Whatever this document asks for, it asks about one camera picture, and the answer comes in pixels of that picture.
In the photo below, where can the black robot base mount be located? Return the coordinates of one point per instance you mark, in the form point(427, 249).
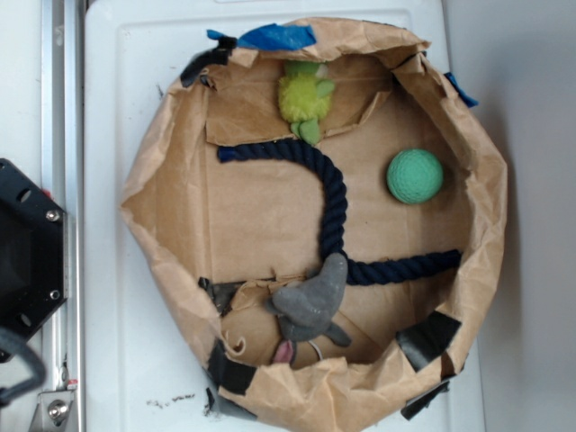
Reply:
point(32, 253)

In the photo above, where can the aluminium rail frame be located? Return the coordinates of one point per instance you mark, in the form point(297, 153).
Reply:
point(62, 400)

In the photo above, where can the green textured ball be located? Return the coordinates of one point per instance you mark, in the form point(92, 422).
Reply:
point(414, 176)

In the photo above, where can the white plastic board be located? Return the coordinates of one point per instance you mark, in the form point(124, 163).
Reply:
point(139, 373)

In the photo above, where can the grey plush mouse toy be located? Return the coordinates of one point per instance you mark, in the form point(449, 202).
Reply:
point(305, 310)

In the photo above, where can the green plush animal toy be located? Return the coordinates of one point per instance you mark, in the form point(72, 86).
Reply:
point(304, 98)

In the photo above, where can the brown paper bag bin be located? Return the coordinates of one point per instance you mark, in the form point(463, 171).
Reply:
point(228, 206)

